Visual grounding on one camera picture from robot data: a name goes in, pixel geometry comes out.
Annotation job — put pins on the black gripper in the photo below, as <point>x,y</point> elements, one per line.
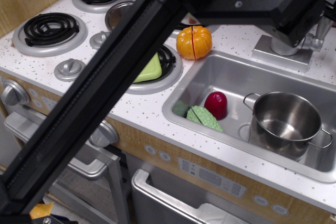
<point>329,11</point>

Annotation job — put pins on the silver faucet lever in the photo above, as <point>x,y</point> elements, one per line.
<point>314,42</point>

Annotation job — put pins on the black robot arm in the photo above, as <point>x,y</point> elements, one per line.
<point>111,71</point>

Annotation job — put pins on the silver toy faucet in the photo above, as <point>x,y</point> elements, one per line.
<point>273,51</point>

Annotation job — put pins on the silver sink basin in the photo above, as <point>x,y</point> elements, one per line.
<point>242,81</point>

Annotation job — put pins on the orange toy pumpkin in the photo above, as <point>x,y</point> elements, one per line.
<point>194,42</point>

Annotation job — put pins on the red toy fruit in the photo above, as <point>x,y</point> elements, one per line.
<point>216,103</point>

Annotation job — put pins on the green toy bitter gourd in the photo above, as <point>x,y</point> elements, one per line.
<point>201,115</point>

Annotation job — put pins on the black coil burner front right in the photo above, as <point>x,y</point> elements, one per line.
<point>167,60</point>

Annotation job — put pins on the green toy cutting board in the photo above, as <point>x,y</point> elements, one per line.
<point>151,71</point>

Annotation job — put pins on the steel pot lid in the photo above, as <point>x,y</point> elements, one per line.
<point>116,13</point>

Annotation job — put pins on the silver countertop knob middle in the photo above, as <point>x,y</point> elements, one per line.
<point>97,40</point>

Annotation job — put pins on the silver countertop knob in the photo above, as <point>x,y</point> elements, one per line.
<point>97,40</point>
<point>69,70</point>

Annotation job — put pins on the silver dishwasher door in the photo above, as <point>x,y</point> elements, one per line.
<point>163,198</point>

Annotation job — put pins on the silver stove knob front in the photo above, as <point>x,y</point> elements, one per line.
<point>104,135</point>

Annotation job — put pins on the silver stove knob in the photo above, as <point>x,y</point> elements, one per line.
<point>104,135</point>
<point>14,94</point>

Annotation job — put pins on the silver countertop knob front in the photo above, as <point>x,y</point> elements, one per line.
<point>69,70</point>

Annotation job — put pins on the black coil burner front left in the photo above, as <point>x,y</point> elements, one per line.
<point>50,29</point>

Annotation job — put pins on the silver oven door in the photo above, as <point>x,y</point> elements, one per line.
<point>95,184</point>

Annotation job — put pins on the silver stove knob far left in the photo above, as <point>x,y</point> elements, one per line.
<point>14,94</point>

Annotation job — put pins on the steel pot with handles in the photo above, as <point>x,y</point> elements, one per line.
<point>285,124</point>

